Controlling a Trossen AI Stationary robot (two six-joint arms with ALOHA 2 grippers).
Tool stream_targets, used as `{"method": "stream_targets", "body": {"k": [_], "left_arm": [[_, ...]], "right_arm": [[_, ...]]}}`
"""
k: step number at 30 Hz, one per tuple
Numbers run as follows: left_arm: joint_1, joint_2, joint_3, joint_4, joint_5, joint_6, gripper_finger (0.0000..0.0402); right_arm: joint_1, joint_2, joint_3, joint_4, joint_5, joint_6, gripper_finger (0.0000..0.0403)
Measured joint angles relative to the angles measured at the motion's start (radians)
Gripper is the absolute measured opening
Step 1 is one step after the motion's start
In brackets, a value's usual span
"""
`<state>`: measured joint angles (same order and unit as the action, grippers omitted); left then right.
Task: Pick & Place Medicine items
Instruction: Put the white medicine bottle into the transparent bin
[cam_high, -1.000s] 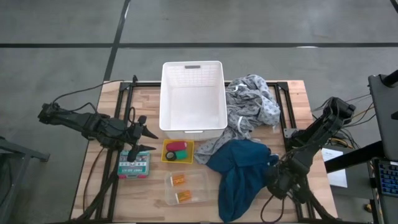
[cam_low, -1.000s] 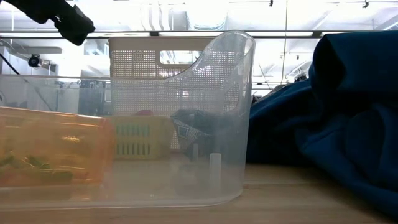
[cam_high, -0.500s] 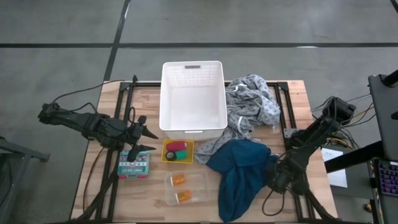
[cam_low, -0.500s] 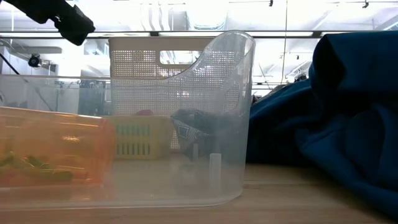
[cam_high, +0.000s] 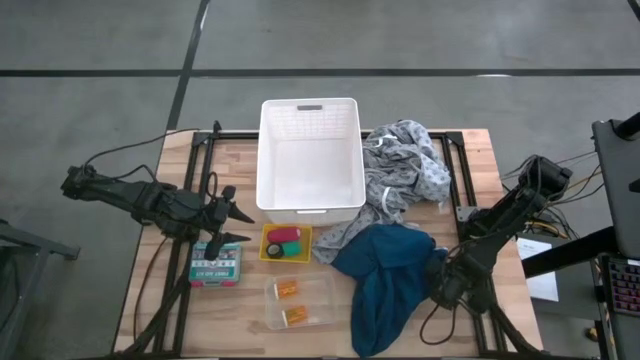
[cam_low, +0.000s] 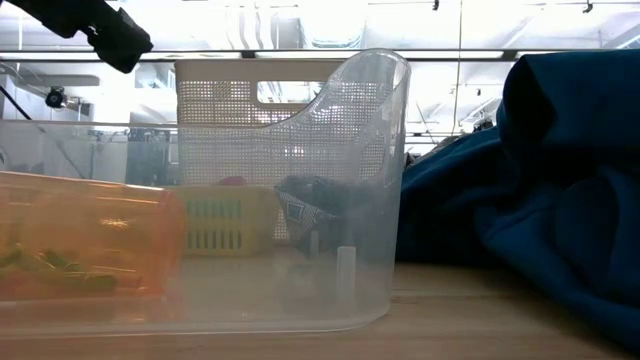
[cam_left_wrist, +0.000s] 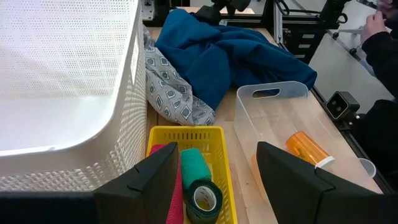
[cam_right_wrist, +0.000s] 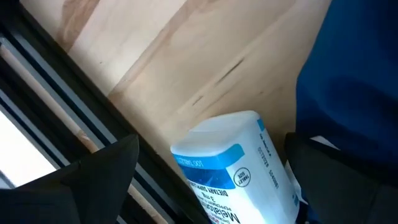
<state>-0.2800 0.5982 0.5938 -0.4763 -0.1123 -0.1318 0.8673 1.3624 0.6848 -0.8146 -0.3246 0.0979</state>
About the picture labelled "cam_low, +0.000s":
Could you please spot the red bandage roll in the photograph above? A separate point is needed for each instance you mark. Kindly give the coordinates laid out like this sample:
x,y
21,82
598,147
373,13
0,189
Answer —
x,y
231,181

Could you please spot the orange pill bottle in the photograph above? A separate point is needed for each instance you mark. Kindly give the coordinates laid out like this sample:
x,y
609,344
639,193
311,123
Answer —
x,y
100,235

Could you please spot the grey patterned garment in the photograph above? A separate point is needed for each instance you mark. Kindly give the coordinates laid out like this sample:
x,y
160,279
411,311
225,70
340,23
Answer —
x,y
300,210

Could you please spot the clear plastic bin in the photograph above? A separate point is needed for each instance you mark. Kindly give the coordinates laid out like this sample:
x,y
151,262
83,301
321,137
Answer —
x,y
225,290

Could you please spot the dark blue garment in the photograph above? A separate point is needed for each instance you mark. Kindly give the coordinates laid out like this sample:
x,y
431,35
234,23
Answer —
x,y
550,200

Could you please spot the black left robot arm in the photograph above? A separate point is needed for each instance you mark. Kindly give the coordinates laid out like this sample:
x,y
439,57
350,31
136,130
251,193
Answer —
x,y
55,15

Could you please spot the black hanging device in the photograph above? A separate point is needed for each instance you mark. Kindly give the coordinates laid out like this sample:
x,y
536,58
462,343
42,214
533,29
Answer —
x,y
55,98

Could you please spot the white perforated laundry basket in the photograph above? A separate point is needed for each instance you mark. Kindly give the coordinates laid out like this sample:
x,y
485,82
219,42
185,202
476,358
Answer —
x,y
220,100

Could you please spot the small yellow plastic basket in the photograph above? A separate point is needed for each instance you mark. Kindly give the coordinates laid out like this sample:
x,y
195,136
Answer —
x,y
255,220

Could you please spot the small white tube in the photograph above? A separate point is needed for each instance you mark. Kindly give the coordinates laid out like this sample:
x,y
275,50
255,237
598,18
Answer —
x,y
346,272

